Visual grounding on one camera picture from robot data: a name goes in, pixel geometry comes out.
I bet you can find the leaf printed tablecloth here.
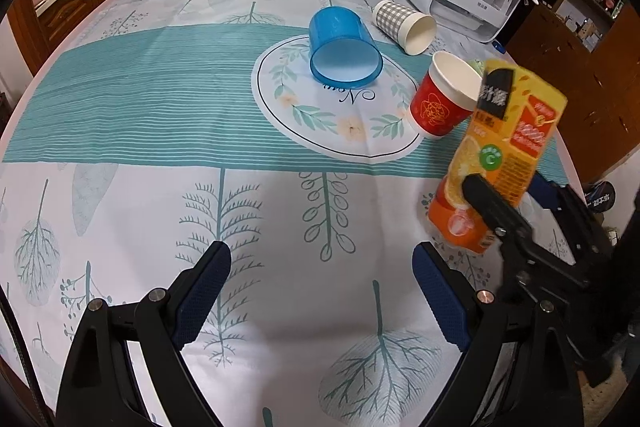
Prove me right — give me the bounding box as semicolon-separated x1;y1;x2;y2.
0;0;601;427

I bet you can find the orange juice carton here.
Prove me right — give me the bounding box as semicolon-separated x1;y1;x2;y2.
427;59;569;256

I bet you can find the wooden kitchen cabinet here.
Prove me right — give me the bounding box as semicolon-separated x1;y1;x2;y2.
7;0;134;75

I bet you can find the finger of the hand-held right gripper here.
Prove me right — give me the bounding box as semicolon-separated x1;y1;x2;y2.
462;174;537;254
531;171;615;264

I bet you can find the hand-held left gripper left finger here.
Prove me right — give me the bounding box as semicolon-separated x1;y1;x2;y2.
57;241;232;427

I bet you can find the red paper cup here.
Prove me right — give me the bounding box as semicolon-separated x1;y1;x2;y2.
409;52;485;140

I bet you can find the blue plastic cup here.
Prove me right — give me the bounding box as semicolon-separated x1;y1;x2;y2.
308;6;384;90

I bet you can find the grey checked paper cup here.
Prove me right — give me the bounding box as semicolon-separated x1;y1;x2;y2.
372;0;437;56

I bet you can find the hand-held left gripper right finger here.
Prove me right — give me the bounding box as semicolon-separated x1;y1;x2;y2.
412;242;586;427

